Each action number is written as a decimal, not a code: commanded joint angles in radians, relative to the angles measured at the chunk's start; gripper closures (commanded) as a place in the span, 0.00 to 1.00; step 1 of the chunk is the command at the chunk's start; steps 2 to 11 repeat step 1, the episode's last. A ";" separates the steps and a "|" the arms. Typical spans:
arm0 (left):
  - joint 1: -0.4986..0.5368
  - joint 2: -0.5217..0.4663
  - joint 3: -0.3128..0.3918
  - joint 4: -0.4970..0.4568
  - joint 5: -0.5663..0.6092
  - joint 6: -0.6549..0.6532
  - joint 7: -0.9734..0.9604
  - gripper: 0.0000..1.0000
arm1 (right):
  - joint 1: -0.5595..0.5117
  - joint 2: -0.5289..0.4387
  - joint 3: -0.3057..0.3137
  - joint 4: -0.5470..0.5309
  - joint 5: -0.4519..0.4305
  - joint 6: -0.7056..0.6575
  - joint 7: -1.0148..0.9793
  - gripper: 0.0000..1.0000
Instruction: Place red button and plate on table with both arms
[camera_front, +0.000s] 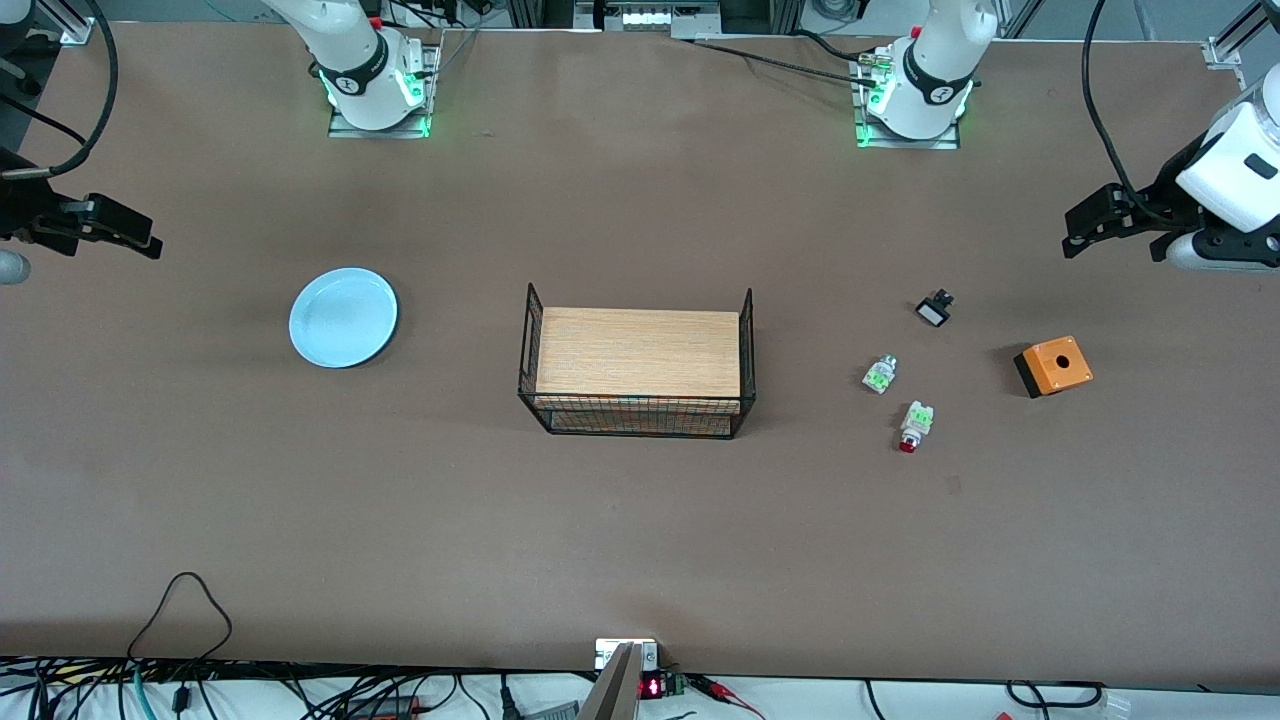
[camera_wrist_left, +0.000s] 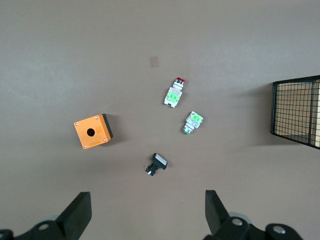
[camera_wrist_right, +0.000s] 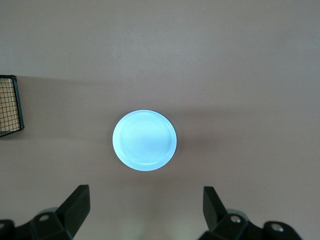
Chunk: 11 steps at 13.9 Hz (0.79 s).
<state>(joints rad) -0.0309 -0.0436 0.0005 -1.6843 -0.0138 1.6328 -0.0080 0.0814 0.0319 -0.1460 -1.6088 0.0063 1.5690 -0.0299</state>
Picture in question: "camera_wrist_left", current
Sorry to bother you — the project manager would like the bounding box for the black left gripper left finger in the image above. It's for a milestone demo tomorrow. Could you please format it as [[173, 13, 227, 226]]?
[[14, 191, 93, 240]]

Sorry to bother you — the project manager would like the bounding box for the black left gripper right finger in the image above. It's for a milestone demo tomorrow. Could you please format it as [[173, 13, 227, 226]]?
[[203, 189, 251, 240]]

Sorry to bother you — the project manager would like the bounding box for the red push button switch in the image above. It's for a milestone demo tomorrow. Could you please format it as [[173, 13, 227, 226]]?
[[163, 76, 186, 109]]

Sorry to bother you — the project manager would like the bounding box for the black white-faced square button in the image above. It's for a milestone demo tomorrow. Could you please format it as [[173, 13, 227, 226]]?
[[143, 152, 169, 178]]

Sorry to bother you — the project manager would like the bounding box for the small brown tape patch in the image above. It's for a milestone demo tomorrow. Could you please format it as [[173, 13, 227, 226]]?
[[149, 55, 160, 69]]

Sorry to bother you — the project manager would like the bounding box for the orange button enclosure box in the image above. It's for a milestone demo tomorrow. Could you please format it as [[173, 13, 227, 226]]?
[[73, 113, 114, 151]]

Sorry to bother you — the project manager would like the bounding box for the green push button switch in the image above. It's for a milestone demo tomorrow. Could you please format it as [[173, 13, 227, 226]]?
[[181, 110, 205, 135]]

